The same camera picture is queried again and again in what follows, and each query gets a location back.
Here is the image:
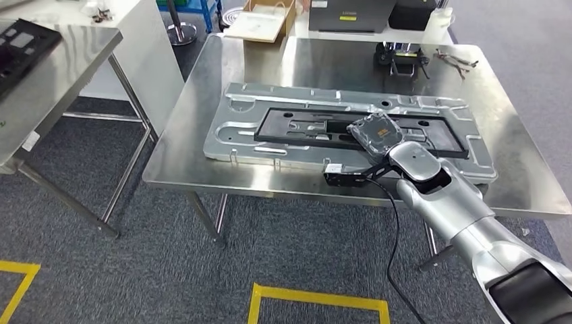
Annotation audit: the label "brown cardboard box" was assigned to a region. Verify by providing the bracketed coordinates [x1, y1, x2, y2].
[242, 0, 298, 42]

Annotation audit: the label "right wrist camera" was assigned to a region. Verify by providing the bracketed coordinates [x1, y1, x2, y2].
[322, 161, 394, 189]

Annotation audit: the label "loose wire bundle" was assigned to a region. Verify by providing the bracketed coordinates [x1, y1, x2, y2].
[432, 48, 480, 82]

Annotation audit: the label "black plastic frame part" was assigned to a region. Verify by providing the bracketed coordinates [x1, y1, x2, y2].
[0, 18, 63, 100]
[254, 107, 470, 161]

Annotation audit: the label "white desk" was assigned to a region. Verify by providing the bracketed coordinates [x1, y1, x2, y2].
[288, 0, 456, 46]

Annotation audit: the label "black case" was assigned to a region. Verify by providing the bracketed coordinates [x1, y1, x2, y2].
[387, 0, 439, 31]

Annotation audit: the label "chrome stanchion post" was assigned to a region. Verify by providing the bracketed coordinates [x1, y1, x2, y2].
[166, 0, 198, 47]

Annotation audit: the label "blue metal cart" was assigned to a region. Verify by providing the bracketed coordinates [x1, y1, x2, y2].
[156, 0, 223, 33]

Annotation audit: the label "black device yellow label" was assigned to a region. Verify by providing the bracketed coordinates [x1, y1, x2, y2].
[373, 41, 431, 82]

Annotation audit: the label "white plastic jug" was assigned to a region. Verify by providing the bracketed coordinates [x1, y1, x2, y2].
[422, 6, 456, 45]

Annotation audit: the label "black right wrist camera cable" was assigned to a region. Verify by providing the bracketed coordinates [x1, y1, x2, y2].
[362, 177, 428, 324]

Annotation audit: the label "white flat sheet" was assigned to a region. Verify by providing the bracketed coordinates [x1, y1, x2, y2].
[223, 9, 287, 45]

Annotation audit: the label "white cabinet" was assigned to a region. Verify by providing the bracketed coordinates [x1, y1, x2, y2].
[0, 0, 185, 135]

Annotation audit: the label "steel workbench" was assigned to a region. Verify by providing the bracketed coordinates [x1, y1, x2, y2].
[142, 33, 572, 273]

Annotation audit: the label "black round ribbed base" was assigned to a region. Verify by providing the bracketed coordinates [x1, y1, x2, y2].
[219, 6, 244, 32]

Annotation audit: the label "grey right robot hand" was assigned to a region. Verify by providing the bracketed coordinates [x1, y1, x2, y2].
[346, 111, 406, 166]

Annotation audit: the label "small dark clips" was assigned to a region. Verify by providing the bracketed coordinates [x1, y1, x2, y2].
[91, 7, 113, 24]

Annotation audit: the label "steel side table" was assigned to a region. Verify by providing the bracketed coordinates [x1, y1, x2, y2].
[0, 18, 158, 240]

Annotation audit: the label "silver sheet metal panel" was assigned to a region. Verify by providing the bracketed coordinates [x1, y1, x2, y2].
[203, 82, 499, 185]

